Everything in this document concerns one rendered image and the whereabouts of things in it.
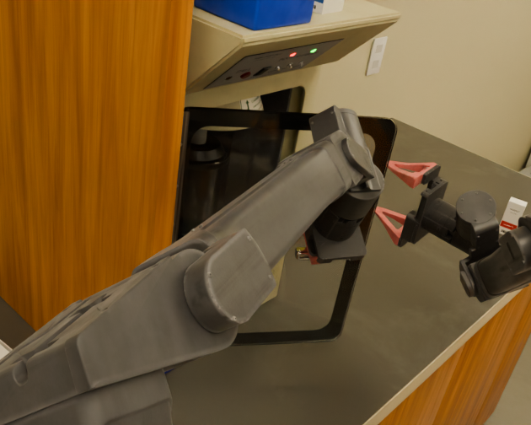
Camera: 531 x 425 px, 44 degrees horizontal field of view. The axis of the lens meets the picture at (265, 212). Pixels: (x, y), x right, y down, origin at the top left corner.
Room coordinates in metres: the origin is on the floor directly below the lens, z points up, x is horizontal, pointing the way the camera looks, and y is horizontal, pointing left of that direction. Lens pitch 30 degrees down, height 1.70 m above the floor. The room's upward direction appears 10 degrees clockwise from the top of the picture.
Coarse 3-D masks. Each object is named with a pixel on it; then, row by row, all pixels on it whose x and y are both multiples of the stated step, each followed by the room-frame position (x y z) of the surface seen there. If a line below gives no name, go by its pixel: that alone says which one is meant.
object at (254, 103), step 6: (258, 96) 0.94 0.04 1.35; (234, 102) 0.89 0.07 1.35; (240, 102) 0.90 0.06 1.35; (246, 102) 0.91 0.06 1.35; (252, 102) 0.92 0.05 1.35; (258, 102) 0.93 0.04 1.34; (228, 108) 0.88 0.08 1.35; (234, 108) 0.89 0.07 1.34; (240, 108) 0.89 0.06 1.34; (246, 108) 0.90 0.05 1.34; (252, 108) 0.91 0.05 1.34; (258, 108) 0.93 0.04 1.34
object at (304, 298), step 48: (192, 144) 0.75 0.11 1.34; (240, 144) 0.77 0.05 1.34; (288, 144) 0.79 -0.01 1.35; (384, 144) 0.83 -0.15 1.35; (192, 192) 0.75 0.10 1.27; (240, 192) 0.77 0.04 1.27; (288, 288) 0.80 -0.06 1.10; (336, 288) 0.83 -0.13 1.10; (240, 336) 0.78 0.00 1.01; (288, 336) 0.81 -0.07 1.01; (336, 336) 0.83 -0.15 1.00
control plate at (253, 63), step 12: (288, 48) 0.77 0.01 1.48; (300, 48) 0.80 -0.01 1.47; (312, 48) 0.83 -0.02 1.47; (324, 48) 0.86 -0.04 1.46; (240, 60) 0.72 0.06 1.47; (252, 60) 0.74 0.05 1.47; (264, 60) 0.77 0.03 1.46; (276, 60) 0.80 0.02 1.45; (288, 60) 0.82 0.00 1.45; (300, 60) 0.86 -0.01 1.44; (312, 60) 0.89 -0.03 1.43; (228, 72) 0.74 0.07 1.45; (240, 72) 0.76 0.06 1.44; (252, 72) 0.79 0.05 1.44; (276, 72) 0.85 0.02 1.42; (216, 84) 0.76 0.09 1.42
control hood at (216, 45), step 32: (352, 0) 0.95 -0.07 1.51; (192, 32) 0.72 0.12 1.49; (224, 32) 0.69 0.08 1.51; (256, 32) 0.70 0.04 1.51; (288, 32) 0.74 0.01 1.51; (320, 32) 0.79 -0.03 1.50; (352, 32) 0.86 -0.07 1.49; (192, 64) 0.72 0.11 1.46; (224, 64) 0.71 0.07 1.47; (320, 64) 0.95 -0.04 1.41
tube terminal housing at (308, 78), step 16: (256, 80) 0.88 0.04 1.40; (272, 80) 0.91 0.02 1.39; (288, 80) 0.94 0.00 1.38; (304, 80) 0.97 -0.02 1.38; (192, 96) 0.78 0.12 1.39; (208, 96) 0.81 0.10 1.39; (224, 96) 0.83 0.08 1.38; (240, 96) 0.86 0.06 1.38; (304, 96) 0.98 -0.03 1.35; (304, 112) 0.98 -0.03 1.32
